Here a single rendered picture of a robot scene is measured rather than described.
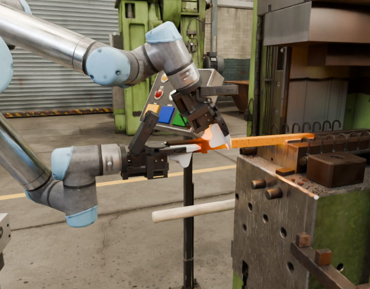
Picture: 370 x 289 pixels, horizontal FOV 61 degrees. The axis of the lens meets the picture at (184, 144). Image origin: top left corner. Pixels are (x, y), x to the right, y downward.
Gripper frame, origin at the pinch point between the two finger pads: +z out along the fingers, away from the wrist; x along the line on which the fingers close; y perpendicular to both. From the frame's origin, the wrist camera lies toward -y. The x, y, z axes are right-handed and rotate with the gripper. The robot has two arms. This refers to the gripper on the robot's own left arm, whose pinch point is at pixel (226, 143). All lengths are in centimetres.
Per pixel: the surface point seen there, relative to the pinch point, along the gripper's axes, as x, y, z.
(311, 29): 7.7, -30.9, -16.8
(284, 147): 1.8, -14.6, 10.7
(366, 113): -13, -59, 29
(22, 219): -188, 124, 44
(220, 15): -811, -424, 42
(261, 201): 0.7, -1.2, 22.4
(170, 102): -55, -3, -5
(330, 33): 7.6, -35.9, -13.1
